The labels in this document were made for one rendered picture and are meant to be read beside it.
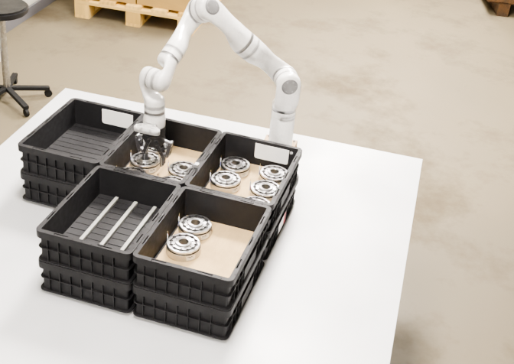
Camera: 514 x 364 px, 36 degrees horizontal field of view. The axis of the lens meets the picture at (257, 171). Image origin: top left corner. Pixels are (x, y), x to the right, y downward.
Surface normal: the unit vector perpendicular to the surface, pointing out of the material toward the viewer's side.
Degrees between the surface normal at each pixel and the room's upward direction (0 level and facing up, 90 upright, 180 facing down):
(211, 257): 0
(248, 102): 0
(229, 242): 0
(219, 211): 90
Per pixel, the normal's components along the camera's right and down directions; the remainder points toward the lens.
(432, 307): 0.08, -0.85
